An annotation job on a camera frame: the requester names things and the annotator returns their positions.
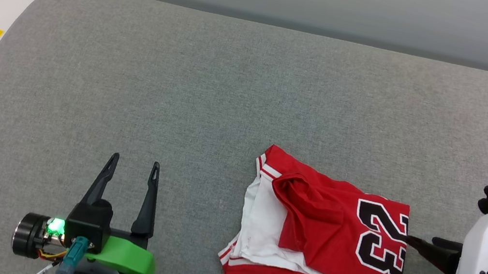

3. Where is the teal plug gripper cable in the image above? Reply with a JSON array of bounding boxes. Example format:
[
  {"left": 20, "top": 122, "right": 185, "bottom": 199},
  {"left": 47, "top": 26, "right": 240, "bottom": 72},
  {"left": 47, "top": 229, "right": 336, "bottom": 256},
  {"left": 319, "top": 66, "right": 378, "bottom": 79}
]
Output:
[{"left": 31, "top": 229, "right": 91, "bottom": 274}]

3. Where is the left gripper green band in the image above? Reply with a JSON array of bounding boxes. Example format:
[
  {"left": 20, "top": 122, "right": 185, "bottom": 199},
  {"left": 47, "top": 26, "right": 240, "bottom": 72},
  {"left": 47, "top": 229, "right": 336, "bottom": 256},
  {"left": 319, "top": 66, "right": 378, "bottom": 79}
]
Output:
[{"left": 9, "top": 139, "right": 173, "bottom": 274}]

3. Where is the red white basketball jersey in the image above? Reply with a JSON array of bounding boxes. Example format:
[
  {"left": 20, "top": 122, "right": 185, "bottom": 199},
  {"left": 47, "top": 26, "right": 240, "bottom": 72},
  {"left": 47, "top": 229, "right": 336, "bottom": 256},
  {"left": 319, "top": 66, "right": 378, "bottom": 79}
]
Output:
[{"left": 215, "top": 138, "right": 421, "bottom": 274}]

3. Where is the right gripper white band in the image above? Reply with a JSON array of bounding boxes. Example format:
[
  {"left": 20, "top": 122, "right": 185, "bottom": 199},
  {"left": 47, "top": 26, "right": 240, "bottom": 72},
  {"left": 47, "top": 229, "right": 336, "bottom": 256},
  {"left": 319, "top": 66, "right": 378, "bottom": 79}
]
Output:
[{"left": 400, "top": 164, "right": 488, "bottom": 274}]

